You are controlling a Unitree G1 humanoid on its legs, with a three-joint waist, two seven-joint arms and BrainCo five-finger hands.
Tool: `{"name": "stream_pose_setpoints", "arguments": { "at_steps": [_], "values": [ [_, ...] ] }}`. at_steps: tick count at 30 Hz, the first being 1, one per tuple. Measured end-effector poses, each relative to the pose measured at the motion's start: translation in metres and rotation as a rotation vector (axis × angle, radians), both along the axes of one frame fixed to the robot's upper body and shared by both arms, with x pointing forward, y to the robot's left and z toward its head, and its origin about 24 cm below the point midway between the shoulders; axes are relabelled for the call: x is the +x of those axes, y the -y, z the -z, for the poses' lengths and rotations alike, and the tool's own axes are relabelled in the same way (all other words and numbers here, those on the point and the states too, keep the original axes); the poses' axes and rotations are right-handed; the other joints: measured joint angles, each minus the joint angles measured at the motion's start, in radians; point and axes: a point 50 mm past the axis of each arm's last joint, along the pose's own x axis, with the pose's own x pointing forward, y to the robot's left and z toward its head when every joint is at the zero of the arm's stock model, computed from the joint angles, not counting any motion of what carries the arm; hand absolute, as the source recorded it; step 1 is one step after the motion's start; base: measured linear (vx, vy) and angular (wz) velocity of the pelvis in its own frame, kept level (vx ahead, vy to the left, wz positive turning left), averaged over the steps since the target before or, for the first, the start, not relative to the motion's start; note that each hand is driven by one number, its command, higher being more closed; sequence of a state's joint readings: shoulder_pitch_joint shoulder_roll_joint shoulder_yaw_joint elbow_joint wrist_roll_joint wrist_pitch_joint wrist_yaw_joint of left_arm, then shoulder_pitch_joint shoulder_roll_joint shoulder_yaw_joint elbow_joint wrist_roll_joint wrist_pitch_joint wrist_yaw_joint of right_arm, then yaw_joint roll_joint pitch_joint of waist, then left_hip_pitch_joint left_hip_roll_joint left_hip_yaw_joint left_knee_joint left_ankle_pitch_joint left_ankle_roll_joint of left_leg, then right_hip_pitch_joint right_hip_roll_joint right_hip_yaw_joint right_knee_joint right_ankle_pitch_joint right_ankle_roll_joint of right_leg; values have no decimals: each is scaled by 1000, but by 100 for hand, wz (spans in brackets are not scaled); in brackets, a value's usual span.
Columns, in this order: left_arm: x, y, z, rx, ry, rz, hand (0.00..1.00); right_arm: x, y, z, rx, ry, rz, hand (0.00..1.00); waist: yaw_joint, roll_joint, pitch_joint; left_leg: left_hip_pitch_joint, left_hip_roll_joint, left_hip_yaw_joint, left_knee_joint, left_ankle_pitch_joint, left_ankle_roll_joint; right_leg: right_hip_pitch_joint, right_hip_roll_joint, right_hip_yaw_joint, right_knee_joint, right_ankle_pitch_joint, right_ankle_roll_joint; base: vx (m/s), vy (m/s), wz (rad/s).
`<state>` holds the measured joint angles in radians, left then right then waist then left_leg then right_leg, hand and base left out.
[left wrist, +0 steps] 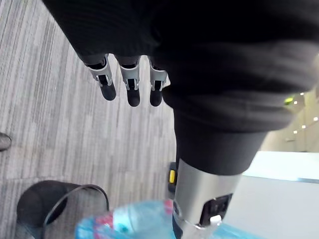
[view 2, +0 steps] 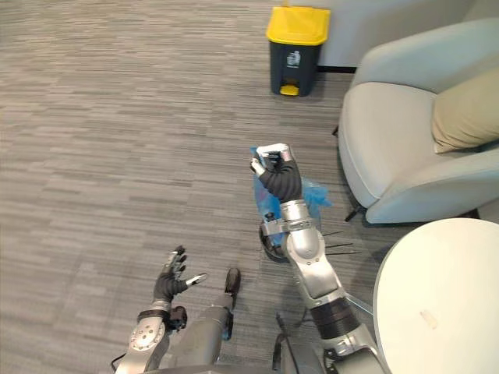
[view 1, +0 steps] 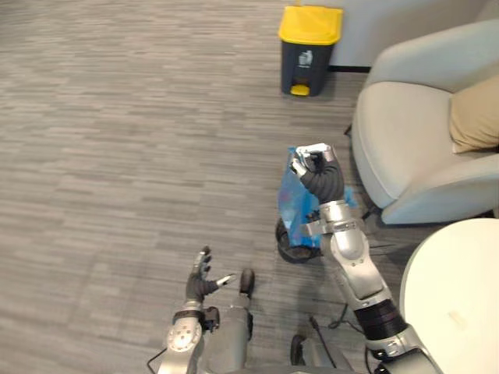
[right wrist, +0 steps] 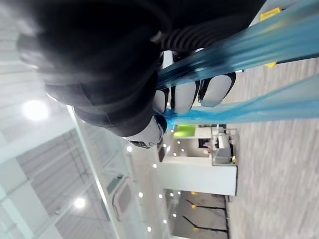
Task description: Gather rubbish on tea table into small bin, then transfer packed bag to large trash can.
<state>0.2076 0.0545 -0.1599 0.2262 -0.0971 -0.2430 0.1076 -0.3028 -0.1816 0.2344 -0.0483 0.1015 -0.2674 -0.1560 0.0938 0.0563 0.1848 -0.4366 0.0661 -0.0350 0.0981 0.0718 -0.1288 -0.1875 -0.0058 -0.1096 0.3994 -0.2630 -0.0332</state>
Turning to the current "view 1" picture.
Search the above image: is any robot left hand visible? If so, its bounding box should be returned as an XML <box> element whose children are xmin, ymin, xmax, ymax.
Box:
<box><xmin>185</xmin><ymin>245</ymin><xmax>238</xmax><ymax>304</ymax></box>

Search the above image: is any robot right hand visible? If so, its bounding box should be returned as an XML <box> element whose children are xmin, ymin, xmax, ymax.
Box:
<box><xmin>290</xmin><ymin>143</ymin><xmax>346</xmax><ymax>204</ymax></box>

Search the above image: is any blue plastic rubbish bag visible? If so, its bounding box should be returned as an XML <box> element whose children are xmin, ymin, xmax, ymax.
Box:
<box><xmin>277</xmin><ymin>146</ymin><xmax>358</xmax><ymax>247</ymax></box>

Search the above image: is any small black round bin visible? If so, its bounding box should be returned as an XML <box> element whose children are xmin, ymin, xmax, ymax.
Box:
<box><xmin>274</xmin><ymin>219</ymin><xmax>325</xmax><ymax>265</ymax></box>

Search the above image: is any grey trash can, yellow lid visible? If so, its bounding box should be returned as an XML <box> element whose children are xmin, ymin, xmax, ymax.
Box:
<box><xmin>277</xmin><ymin>5</ymin><xmax>345</xmax><ymax>97</ymax></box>

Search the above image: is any robot left leg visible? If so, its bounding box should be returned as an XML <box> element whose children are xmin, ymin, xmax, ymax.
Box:
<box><xmin>202</xmin><ymin>267</ymin><xmax>257</xmax><ymax>373</ymax></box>

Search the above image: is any light grey armchair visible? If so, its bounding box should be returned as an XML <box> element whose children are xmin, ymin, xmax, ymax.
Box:
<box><xmin>350</xmin><ymin>19</ymin><xmax>499</xmax><ymax>227</ymax></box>

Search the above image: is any tan cushion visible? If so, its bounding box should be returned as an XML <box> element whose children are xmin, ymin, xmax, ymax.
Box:
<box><xmin>448</xmin><ymin>75</ymin><xmax>499</xmax><ymax>154</ymax></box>

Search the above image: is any black floor cable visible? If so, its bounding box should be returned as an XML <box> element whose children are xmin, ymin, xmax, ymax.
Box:
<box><xmin>309</xmin><ymin>302</ymin><xmax>366</xmax><ymax>369</ymax></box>

